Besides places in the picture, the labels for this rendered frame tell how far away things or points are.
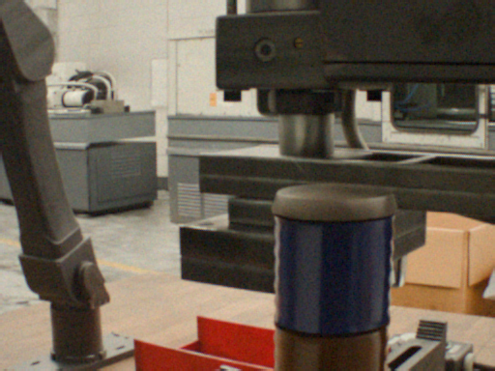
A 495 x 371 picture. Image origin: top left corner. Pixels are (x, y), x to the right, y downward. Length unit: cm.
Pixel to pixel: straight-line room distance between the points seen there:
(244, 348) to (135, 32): 889
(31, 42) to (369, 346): 61
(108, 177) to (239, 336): 672
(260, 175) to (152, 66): 900
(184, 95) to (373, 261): 633
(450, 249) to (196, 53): 403
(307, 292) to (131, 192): 760
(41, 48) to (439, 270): 222
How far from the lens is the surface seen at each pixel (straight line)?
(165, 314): 117
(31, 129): 83
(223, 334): 93
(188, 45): 654
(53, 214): 87
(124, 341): 101
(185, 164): 655
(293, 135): 52
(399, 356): 77
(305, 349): 24
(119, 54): 991
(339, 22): 45
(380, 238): 24
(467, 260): 284
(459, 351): 91
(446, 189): 46
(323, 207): 23
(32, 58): 80
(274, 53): 50
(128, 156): 776
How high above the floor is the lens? 123
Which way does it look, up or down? 7 degrees down
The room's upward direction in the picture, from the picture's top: 1 degrees counter-clockwise
